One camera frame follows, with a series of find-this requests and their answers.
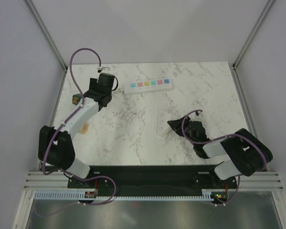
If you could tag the dark green cube plug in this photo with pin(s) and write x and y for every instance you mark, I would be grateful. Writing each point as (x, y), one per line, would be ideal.
(76, 99)

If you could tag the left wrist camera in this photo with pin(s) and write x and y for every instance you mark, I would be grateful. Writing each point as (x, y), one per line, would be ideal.
(103, 69)

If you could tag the white power strip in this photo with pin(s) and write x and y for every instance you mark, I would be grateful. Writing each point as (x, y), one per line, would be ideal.
(148, 86)

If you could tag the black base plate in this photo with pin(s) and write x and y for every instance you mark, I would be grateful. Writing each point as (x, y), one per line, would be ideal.
(104, 171)

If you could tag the tan wooden cube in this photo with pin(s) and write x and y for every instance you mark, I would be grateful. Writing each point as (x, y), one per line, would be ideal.
(84, 128)

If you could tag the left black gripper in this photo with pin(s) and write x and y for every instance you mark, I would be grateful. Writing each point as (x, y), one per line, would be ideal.
(93, 82)

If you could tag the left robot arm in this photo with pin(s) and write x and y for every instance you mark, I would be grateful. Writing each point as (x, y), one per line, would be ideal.
(55, 144)

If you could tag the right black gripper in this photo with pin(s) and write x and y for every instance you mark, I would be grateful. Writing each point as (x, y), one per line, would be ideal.
(177, 125)

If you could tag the white slotted cable duct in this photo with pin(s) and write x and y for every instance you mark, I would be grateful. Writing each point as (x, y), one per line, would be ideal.
(97, 195)

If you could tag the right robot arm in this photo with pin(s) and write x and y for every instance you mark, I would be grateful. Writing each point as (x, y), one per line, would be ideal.
(247, 154)

